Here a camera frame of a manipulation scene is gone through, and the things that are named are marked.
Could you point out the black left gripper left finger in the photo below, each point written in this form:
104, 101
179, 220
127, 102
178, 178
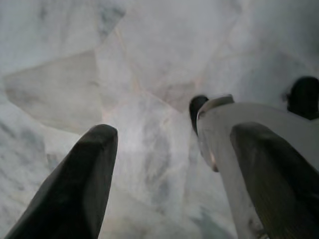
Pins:
74, 186

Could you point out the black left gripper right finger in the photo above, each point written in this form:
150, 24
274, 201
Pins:
279, 189

